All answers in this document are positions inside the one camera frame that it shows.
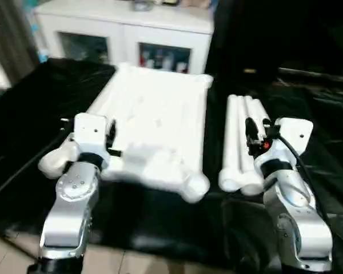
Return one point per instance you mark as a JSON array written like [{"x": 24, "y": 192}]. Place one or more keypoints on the white plastic table top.
[{"x": 160, "y": 114}]

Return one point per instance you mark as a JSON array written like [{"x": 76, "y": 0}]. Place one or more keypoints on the small tan label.
[{"x": 249, "y": 70}]

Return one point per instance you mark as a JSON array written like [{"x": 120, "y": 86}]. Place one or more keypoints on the large black case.
[{"x": 274, "y": 34}]

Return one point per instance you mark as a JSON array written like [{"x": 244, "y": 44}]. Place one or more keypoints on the white glass-door cabinet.
[{"x": 125, "y": 34}]

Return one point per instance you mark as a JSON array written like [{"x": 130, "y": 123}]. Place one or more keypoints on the black work mat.
[{"x": 174, "y": 222}]

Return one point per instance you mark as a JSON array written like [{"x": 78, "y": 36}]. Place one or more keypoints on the blue white patterned item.
[{"x": 41, "y": 42}]

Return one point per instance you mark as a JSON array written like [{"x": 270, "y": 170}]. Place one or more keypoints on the grey crumpled item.
[{"x": 141, "y": 5}]

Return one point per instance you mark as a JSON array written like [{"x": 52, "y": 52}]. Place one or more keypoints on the grey curtain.
[{"x": 11, "y": 34}]

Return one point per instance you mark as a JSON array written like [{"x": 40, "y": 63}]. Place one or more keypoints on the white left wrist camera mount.
[{"x": 88, "y": 134}]

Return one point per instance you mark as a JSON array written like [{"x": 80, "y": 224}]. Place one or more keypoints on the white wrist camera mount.
[
  {"x": 88, "y": 134},
  {"x": 297, "y": 131}
]

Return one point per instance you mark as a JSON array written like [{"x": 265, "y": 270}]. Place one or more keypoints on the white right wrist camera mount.
[{"x": 297, "y": 131}]

